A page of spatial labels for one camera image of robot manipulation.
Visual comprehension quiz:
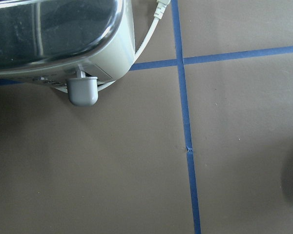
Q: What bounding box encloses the silver white toaster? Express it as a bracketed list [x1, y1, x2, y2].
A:
[0, 0, 135, 106]

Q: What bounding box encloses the white toaster power cable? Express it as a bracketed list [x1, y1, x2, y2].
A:
[97, 0, 171, 92]

